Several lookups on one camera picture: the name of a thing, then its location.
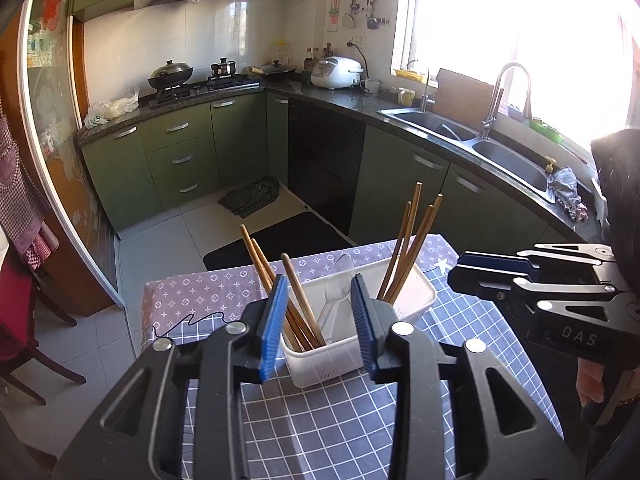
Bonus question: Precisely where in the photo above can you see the person's right hand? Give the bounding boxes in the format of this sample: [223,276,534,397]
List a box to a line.
[575,357,608,408]

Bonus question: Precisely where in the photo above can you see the black built-in dishwasher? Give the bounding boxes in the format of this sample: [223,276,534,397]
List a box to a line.
[287,100,367,238]

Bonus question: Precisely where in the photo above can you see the white plastic utensil container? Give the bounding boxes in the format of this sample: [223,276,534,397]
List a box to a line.
[277,260,438,388]

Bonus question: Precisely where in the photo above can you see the clear plastic spoon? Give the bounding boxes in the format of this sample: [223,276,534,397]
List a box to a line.
[316,252,357,333]

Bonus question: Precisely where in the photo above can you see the tall steel faucet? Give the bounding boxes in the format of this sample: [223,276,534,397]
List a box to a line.
[480,62,533,141]

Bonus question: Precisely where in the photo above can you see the sliding glass door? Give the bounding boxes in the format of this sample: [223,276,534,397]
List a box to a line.
[17,0,126,311]

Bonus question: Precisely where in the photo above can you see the grey patterned tablecloth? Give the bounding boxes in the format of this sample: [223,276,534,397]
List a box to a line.
[141,232,461,356]

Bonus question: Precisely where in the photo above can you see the brown cutting board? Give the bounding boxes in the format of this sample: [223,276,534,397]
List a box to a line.
[434,67,501,128]

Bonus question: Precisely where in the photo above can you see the black frying pan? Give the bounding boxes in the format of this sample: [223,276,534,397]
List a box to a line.
[248,62,298,82]

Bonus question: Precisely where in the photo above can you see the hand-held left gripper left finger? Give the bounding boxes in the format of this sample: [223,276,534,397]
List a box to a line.
[52,274,290,480]

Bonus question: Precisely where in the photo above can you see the light wooden chopstick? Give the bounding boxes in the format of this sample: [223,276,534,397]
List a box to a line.
[390,193,444,306]
[376,201,412,301]
[384,182,423,305]
[281,253,328,348]
[382,205,434,303]
[250,238,313,351]

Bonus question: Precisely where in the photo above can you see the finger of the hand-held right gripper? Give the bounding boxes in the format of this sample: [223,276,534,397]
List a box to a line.
[455,243,617,277]
[446,266,621,318]

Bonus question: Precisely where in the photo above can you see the dark floor cloth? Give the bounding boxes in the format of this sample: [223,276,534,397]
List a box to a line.
[217,176,282,217]

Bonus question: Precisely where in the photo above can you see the yellow windowsill rack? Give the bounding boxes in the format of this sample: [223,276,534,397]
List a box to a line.
[392,67,431,85]

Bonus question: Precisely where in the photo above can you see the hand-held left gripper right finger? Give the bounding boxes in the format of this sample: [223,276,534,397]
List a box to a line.
[350,273,581,480]

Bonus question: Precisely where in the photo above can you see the dark reddish wooden chopstick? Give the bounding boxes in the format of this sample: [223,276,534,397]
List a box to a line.
[240,224,306,353]

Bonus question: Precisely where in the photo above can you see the green windowsill tray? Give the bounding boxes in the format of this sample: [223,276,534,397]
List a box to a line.
[529,117,566,143]

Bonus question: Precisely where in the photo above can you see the grey dish rag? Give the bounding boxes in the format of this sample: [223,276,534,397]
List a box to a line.
[547,166,591,223]

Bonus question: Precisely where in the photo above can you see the dark stone countertop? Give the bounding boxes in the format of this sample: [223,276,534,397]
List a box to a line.
[75,77,606,246]

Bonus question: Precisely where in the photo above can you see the small steel faucet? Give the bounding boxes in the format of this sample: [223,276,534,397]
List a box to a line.
[419,65,441,113]

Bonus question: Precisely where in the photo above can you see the black wok with lid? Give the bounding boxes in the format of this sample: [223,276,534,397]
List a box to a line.
[147,59,195,92]

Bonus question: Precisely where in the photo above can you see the green kitchen base cabinets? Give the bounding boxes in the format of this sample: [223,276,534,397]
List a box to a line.
[77,91,601,246]

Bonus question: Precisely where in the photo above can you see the wall-hung kitchen utensils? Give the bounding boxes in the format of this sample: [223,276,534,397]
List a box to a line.
[327,0,391,33]

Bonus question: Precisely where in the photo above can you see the kitchen window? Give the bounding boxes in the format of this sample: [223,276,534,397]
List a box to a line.
[390,0,640,161]

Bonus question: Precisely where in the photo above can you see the black gas stove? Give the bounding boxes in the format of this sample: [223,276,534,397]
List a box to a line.
[148,77,261,108]

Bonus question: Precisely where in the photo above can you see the red wooden chair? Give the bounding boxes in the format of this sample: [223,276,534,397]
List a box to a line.
[0,260,88,406]

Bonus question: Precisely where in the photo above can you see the steel double sink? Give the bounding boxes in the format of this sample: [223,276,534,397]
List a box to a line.
[377,107,556,203]

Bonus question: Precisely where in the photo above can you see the group of condiment bottles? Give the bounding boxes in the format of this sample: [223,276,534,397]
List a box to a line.
[302,42,333,73]

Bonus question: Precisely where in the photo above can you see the red checked apron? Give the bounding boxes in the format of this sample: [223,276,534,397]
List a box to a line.
[0,115,60,271]

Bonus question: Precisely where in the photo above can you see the blue grid tablecloth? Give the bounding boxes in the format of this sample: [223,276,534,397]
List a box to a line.
[177,270,566,480]

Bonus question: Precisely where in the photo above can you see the white plastic bag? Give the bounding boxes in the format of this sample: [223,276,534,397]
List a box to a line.
[84,85,141,130]

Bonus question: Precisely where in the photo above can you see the white rice cooker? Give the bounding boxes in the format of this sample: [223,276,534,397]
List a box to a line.
[310,56,364,92]

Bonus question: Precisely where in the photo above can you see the black floor mat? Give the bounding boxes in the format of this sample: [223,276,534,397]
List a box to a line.
[202,210,356,272]

